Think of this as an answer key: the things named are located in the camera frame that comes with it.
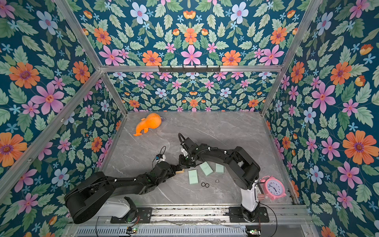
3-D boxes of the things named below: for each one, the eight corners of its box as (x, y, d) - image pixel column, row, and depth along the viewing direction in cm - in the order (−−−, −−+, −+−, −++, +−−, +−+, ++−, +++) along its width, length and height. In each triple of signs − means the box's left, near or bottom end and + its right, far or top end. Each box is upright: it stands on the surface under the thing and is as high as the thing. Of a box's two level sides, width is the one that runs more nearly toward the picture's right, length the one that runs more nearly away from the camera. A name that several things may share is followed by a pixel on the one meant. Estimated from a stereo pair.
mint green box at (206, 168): (206, 175, 88) (206, 174, 86) (199, 165, 92) (199, 164, 90) (212, 171, 90) (213, 170, 88) (206, 162, 94) (206, 160, 92)
